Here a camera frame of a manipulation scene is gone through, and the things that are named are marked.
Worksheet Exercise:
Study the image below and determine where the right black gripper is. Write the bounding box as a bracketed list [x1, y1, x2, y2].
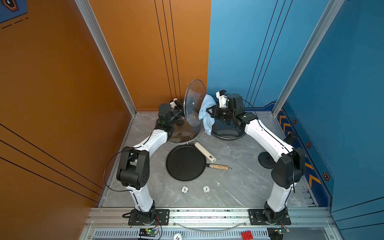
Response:
[206, 105, 236, 122]

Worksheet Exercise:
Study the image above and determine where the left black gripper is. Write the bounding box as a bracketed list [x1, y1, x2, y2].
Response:
[167, 97, 195, 128]

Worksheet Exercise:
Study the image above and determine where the light blue microfibre cloth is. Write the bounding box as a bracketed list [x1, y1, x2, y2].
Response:
[199, 94, 216, 136]

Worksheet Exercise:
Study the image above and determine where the large glass pot lid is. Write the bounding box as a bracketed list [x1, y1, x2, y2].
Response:
[168, 118, 202, 145]

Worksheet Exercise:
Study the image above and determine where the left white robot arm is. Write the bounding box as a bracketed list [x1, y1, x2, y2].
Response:
[116, 99, 184, 225]

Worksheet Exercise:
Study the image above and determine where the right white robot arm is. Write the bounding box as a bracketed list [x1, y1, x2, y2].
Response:
[206, 90, 306, 225]

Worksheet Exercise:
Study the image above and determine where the white round marker five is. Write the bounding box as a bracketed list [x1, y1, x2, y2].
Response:
[181, 186, 189, 194]

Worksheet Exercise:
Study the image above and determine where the white round marker one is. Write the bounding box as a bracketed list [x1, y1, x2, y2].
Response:
[203, 186, 210, 193]

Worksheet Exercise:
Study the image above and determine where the red perforated block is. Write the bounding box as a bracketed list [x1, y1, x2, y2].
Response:
[241, 231, 254, 240]

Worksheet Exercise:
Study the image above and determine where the white round numbered tag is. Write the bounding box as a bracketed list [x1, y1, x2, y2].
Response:
[173, 233, 183, 240]

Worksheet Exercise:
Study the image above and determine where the green circuit board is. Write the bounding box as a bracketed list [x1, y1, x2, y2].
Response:
[138, 228, 160, 240]

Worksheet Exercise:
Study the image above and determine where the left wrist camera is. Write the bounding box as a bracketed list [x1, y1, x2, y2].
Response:
[170, 98, 182, 109]

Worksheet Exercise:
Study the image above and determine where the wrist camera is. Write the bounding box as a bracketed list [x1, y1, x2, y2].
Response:
[216, 90, 228, 108]
[170, 98, 182, 109]

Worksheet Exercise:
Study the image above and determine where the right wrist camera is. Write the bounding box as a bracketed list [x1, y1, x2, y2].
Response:
[216, 90, 228, 108]

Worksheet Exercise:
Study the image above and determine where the brown wok cream handle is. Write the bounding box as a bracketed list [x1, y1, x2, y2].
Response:
[167, 136, 217, 164]

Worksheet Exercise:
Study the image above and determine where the small pan wooden handle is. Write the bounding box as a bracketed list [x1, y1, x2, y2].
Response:
[166, 145, 232, 182]

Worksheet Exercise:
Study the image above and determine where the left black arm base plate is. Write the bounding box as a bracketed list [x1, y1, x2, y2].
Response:
[128, 209, 170, 226]

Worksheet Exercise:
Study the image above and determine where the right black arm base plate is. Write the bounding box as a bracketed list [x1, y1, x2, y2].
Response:
[248, 208, 292, 226]

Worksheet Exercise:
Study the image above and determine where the right aluminium corner post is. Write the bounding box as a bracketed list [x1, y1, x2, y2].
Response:
[272, 0, 345, 117]

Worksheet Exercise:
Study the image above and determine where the aluminium corner post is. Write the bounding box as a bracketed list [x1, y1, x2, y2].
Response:
[75, 0, 137, 117]
[272, 0, 345, 117]

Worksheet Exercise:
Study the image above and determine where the small board with wires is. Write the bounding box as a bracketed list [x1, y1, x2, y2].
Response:
[275, 227, 290, 235]

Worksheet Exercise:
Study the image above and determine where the aluminium front rail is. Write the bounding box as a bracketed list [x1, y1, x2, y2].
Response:
[85, 207, 336, 228]

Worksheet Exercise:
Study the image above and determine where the left aluminium corner post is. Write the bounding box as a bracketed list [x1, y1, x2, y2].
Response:
[75, 0, 137, 117]

